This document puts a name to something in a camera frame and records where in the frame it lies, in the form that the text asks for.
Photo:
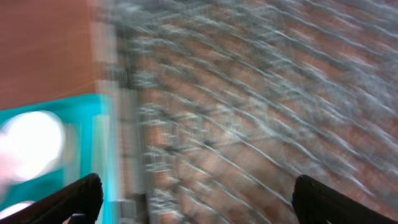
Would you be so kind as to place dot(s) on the grey dishwasher rack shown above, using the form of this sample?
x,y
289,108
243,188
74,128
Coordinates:
x,y
223,104

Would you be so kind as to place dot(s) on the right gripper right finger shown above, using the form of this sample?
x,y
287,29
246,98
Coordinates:
x,y
316,203

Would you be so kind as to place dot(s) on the pink bowl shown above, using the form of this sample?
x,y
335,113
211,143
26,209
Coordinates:
x,y
14,208

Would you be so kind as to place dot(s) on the teal serving tray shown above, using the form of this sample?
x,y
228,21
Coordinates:
x,y
90,147

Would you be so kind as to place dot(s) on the white bowl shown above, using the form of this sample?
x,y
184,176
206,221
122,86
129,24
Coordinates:
x,y
31,144

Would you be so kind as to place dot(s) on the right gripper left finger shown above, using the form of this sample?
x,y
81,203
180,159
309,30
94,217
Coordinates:
x,y
79,202

